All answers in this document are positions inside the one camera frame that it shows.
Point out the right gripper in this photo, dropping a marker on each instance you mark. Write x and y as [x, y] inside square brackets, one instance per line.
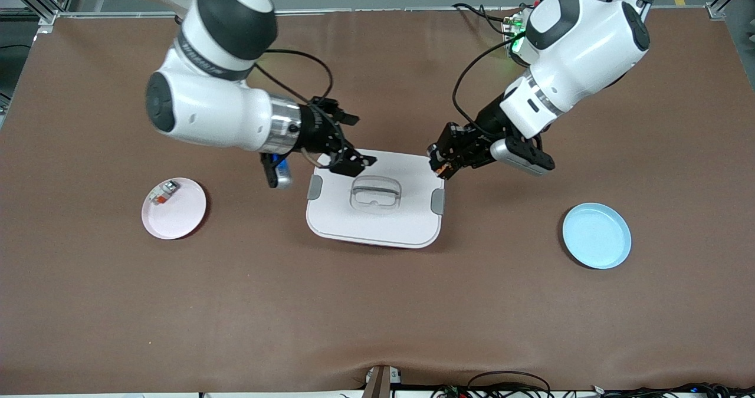
[312, 131]

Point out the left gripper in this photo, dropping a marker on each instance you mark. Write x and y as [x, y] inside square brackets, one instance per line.
[485, 128]

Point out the black orange switch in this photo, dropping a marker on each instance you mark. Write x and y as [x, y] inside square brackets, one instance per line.
[441, 172]

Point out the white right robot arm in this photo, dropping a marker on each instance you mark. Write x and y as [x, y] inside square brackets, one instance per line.
[212, 109]

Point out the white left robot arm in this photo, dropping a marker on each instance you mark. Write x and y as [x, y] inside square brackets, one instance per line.
[590, 44]

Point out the white lidded lunch box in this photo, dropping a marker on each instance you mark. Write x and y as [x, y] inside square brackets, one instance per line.
[377, 227]

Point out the light blue round plate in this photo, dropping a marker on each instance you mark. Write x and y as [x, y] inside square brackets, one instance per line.
[596, 236]

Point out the pink round plate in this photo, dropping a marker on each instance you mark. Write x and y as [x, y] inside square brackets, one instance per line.
[177, 221]

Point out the small silver orange part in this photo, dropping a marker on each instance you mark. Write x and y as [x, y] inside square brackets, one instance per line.
[165, 191]

